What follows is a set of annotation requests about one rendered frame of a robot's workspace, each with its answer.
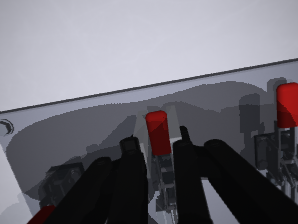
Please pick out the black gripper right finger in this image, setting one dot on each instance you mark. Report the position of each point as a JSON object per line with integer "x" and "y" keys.
{"x": 248, "y": 194}

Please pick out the grey metal mounting plate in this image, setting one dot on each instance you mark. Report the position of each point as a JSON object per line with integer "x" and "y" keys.
{"x": 231, "y": 106}

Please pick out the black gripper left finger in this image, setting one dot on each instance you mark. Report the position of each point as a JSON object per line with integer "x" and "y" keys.
{"x": 117, "y": 190}

